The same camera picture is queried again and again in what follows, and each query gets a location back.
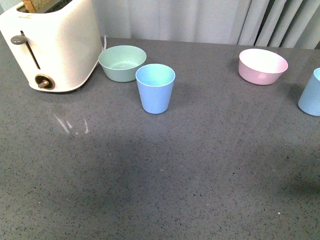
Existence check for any blue cup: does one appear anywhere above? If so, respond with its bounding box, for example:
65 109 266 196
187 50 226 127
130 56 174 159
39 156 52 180
298 68 320 117
135 63 176 114

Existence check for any mint green bowl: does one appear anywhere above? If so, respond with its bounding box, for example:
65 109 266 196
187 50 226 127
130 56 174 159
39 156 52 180
98 45 147 83

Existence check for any pink bowl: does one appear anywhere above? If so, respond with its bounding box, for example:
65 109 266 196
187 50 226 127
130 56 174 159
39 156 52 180
238 48 289 86

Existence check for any white two-slot toaster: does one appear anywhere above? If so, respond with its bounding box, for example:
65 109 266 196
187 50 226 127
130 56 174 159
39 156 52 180
0 0 103 93

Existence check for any grey pleated curtain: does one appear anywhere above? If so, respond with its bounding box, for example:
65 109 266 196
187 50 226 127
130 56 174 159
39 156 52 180
0 0 320 50

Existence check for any toasted bread slice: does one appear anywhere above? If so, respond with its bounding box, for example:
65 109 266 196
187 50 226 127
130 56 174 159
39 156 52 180
22 0 50 13

